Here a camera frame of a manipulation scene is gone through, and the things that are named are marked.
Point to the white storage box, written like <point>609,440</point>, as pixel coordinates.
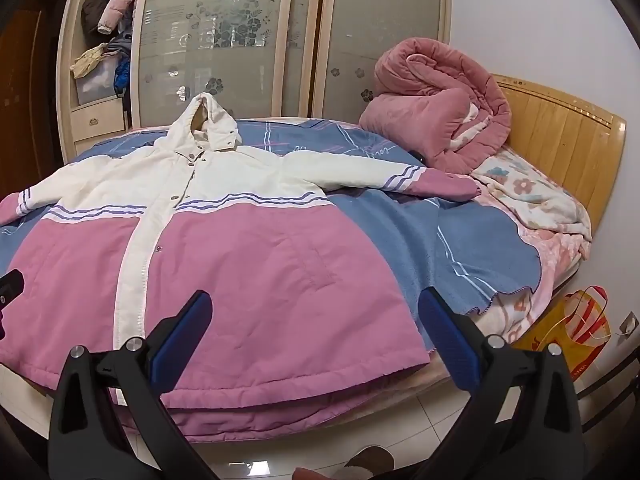
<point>97,87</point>

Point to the hanging dark coat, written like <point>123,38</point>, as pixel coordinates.
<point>97,5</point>

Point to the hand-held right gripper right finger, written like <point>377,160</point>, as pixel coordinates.
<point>445,332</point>

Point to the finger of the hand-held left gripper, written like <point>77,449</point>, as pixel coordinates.
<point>12,281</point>

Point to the blue garment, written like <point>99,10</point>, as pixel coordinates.
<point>122,77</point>

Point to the brown slipper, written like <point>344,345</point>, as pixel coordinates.
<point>362,462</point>

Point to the beige crumpled cloth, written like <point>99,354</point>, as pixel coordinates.
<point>89,61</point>

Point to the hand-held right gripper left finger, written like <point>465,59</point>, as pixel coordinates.
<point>186,332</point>

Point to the wall socket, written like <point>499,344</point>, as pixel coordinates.
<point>630,322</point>

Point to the cream wardrobe drawer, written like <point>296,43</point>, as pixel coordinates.
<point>97,120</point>

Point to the grey folded clothes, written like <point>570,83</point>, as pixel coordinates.
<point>119,46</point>

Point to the wooden bed headboard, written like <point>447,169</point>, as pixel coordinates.
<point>560,140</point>

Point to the floral pillow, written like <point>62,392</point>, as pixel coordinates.
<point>530,190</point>

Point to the rolled pink quilt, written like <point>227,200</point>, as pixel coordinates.
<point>425,100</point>

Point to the frosted floral wardrobe sliding door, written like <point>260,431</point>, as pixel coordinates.
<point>220,35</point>
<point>390,20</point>

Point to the brown wooden door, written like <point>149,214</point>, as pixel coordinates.
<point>25,100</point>

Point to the small black object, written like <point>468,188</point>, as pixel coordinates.
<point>418,157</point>

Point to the cream wardrobe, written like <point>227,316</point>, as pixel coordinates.
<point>292,35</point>

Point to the yellow and red shopping bag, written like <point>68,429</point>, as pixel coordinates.
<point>575,340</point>

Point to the blue striped blanket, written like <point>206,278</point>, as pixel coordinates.
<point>450,240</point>

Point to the pink and white hooded jacket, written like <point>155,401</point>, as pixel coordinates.
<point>240,260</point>

